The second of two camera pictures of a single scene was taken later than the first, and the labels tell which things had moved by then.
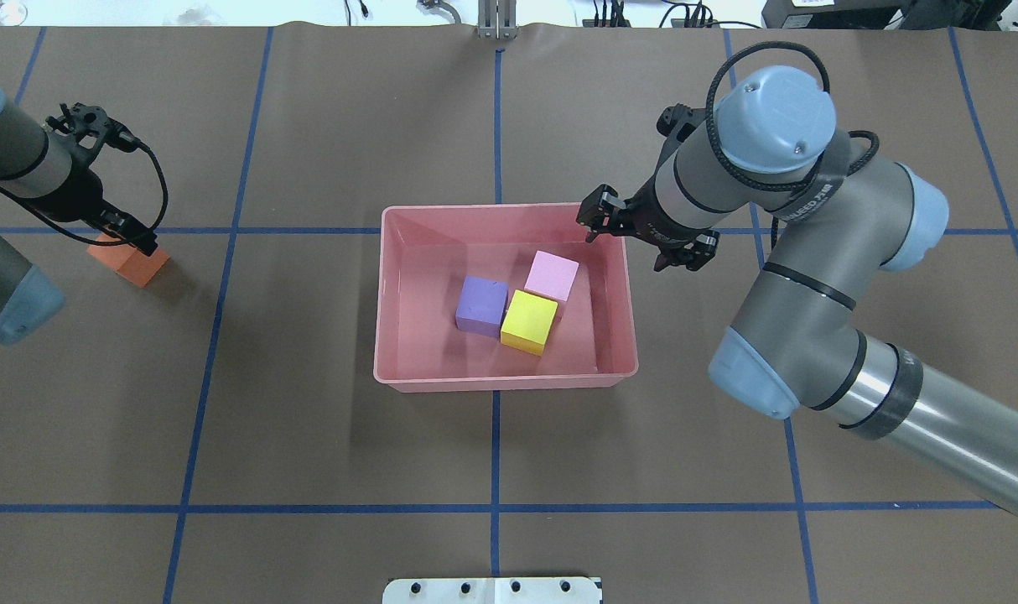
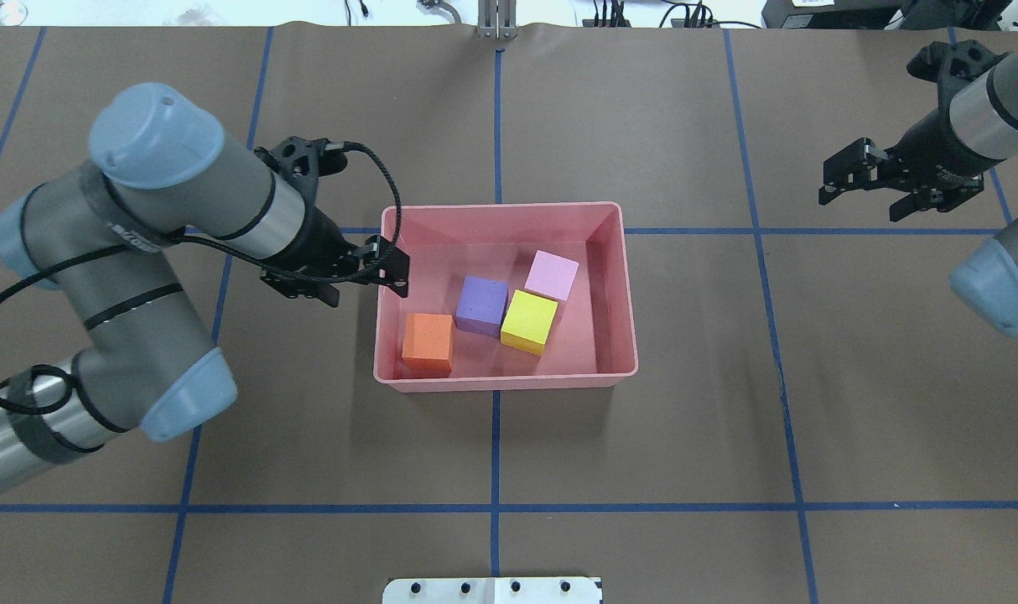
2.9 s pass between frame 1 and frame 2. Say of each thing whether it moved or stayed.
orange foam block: moved
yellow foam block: stayed
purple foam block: stayed
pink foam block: stayed
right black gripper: moved
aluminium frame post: stayed
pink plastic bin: stayed
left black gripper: moved
